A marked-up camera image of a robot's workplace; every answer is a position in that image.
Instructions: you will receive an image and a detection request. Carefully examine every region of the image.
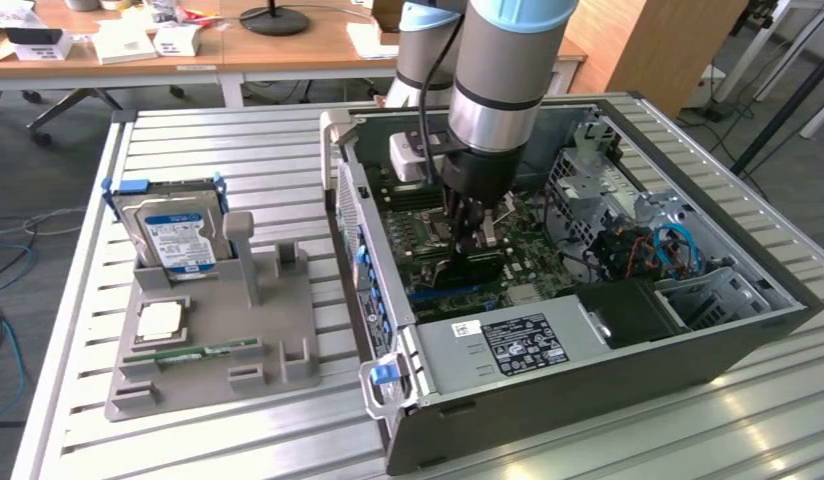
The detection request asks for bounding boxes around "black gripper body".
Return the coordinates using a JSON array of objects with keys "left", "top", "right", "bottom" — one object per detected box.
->
[{"left": 439, "top": 146, "right": 526, "bottom": 207}]

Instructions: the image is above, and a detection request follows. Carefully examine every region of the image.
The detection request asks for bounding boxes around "green graphics card black cooler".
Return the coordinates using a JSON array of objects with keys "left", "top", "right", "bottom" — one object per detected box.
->
[{"left": 429, "top": 252, "right": 507, "bottom": 295}]

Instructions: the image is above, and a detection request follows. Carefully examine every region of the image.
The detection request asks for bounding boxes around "CPU socket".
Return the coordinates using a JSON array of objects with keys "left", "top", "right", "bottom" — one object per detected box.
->
[{"left": 417, "top": 207, "right": 459, "bottom": 247}]

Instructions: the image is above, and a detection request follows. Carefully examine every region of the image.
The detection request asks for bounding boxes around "green motherboard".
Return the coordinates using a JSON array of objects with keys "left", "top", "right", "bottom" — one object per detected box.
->
[{"left": 363, "top": 166, "right": 578, "bottom": 324}]

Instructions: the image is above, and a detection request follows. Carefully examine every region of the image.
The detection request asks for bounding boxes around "blue expansion slot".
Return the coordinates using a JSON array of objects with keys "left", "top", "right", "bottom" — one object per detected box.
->
[{"left": 410, "top": 280, "right": 486, "bottom": 302}]

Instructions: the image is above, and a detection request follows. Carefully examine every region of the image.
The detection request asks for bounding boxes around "silver chipset heatsink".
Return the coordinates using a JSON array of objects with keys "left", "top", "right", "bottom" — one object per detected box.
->
[{"left": 505, "top": 284, "right": 546, "bottom": 305}]

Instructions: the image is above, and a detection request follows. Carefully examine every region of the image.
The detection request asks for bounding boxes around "metal disk bay cage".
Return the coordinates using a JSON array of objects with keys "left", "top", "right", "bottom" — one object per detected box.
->
[{"left": 545, "top": 119, "right": 694, "bottom": 241}]

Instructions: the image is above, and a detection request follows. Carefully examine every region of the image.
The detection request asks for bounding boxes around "silver power supply unit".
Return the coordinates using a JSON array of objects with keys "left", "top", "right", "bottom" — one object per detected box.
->
[{"left": 415, "top": 294, "right": 615, "bottom": 397}]

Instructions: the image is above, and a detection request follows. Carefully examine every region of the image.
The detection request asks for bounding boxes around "white paper sheet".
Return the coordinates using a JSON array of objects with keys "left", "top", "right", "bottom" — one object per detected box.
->
[{"left": 347, "top": 22, "right": 402, "bottom": 60}]

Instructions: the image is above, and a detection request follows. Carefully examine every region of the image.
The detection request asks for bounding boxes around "metal disk bay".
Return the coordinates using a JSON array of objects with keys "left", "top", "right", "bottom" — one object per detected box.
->
[{"left": 655, "top": 267, "right": 774, "bottom": 332}]

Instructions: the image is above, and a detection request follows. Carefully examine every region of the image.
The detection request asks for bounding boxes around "wooden cabinet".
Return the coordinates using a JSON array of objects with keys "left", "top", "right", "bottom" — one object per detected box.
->
[{"left": 562, "top": 0, "right": 751, "bottom": 120}]

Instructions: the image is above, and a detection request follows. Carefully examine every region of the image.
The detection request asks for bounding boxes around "black open PC case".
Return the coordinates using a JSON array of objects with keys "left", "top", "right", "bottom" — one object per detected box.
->
[{"left": 318, "top": 97, "right": 824, "bottom": 476}]

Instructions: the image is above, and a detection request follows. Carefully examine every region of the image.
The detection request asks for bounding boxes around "hard disk blue label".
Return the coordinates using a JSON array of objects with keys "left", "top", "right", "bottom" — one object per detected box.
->
[{"left": 111, "top": 187, "right": 228, "bottom": 282}]

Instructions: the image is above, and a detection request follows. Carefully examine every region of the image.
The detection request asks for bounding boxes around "black lamp base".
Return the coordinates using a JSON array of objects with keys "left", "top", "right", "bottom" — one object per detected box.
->
[{"left": 238, "top": 0, "right": 312, "bottom": 37}]

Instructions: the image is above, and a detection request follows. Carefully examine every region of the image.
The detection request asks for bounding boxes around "black tripod pole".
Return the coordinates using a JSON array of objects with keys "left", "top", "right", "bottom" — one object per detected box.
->
[{"left": 729, "top": 47, "right": 824, "bottom": 176}]

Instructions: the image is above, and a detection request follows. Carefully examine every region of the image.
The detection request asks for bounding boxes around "loose green RAM stick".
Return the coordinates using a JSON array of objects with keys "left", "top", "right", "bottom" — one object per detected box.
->
[{"left": 122, "top": 337, "right": 262, "bottom": 365}]

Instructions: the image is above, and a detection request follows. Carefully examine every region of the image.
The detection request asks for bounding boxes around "silver CPU chip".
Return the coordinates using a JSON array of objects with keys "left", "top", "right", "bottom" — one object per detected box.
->
[{"left": 135, "top": 302, "right": 187, "bottom": 342}]

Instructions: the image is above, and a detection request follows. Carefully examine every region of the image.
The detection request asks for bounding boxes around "blue disk carrier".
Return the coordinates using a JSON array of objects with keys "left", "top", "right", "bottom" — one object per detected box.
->
[{"left": 99, "top": 172, "right": 227, "bottom": 224}]

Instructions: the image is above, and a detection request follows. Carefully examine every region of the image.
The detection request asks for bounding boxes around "grey parts rack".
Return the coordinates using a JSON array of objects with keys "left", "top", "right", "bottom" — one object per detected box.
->
[{"left": 103, "top": 210, "right": 324, "bottom": 424}]

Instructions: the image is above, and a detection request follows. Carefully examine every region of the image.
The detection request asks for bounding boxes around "small white printed box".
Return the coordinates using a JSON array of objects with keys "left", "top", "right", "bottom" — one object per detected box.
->
[{"left": 152, "top": 25, "right": 204, "bottom": 57}]

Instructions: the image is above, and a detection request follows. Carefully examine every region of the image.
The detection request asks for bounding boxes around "flat white box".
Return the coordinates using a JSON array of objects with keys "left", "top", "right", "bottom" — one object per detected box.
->
[{"left": 95, "top": 20, "right": 159, "bottom": 66}]

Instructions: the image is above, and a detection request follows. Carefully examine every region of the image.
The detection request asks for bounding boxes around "white box black print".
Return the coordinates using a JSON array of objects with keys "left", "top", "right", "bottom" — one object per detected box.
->
[{"left": 15, "top": 42, "right": 75, "bottom": 62}]

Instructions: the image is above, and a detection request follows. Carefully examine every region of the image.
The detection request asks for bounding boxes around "black device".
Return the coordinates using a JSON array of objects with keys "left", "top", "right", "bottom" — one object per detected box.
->
[{"left": 4, "top": 27, "right": 66, "bottom": 46}]

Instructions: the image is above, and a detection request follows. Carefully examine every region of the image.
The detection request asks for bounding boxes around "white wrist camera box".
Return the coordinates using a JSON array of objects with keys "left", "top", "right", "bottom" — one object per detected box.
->
[{"left": 388, "top": 130, "right": 449, "bottom": 183}]

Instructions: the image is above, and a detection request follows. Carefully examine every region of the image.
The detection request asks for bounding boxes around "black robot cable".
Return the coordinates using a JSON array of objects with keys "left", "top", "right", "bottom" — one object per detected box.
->
[{"left": 418, "top": 14, "right": 469, "bottom": 187}]

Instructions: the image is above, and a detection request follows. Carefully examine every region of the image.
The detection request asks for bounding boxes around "black wire connector cluster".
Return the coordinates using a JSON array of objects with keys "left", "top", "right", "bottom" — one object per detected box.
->
[{"left": 589, "top": 227, "right": 658, "bottom": 284}]

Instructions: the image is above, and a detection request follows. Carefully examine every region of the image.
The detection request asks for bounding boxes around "orange wire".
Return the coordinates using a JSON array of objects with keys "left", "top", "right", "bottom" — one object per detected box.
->
[{"left": 623, "top": 234, "right": 649, "bottom": 280}]

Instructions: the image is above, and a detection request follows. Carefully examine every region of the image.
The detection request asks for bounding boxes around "black plastic duct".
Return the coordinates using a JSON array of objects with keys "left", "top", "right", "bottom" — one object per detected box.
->
[{"left": 575, "top": 278, "right": 693, "bottom": 350}]

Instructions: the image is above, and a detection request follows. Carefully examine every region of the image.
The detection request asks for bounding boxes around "blue wire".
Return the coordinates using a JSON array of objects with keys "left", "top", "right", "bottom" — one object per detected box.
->
[{"left": 654, "top": 222, "right": 709, "bottom": 277}]

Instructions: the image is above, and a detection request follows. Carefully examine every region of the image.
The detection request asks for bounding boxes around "white table frame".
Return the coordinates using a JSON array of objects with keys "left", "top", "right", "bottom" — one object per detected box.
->
[{"left": 711, "top": 0, "right": 824, "bottom": 140}]

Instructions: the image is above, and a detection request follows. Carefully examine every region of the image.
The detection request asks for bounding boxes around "grey floor cable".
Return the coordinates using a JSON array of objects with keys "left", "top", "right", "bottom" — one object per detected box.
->
[{"left": 0, "top": 205, "right": 88, "bottom": 238}]

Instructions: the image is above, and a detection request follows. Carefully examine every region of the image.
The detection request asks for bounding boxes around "blue floor cable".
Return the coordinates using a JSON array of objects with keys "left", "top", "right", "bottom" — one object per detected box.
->
[{"left": 0, "top": 238, "right": 39, "bottom": 427}]

